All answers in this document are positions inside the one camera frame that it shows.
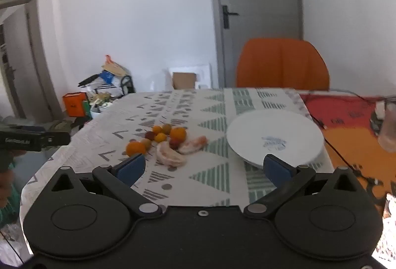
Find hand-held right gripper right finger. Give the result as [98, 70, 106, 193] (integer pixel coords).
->
[244, 154, 365, 220]

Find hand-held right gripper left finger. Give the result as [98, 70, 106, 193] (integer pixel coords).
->
[46, 153, 163, 220]

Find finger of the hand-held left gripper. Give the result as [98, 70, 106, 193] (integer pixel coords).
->
[43, 132, 71, 147]

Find large orange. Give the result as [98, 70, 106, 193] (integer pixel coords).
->
[126, 141, 147, 156]
[170, 127, 187, 142]

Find peeled pomelo segment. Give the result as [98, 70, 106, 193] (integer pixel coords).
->
[178, 136, 208, 154]
[156, 142, 188, 168]

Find white plate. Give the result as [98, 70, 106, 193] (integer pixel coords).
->
[226, 110, 325, 168]

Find person's left hand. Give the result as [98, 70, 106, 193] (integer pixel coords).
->
[0, 170, 16, 209]

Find orange box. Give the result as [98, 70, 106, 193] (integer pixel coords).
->
[63, 92, 89, 117]

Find black long item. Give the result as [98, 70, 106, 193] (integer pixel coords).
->
[78, 73, 102, 86]

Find patterned white tablecloth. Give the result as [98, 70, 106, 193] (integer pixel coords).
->
[19, 87, 336, 254]

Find blue bag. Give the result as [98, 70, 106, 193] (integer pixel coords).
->
[100, 70, 116, 84]

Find red and orange table mat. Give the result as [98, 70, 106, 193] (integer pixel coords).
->
[298, 93, 396, 257]

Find brown cardboard scrap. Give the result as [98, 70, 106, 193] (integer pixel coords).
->
[102, 55, 127, 76]

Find brown cardboard box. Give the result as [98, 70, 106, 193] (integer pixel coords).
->
[172, 72, 197, 90]

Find orange chair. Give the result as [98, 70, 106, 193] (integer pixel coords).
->
[236, 38, 330, 91]

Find clear plastic cup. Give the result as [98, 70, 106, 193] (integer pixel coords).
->
[378, 97, 396, 152]

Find patterned cloth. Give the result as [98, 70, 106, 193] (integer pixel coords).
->
[382, 193, 396, 260]

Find black cable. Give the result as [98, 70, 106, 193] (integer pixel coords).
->
[309, 90, 384, 173]

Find black metal frame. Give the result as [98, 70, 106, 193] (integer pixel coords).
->
[121, 75, 135, 94]

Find grey doorway frame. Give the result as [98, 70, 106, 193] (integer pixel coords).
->
[0, 0, 62, 121]

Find black door handle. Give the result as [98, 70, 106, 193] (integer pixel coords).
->
[222, 5, 239, 29]

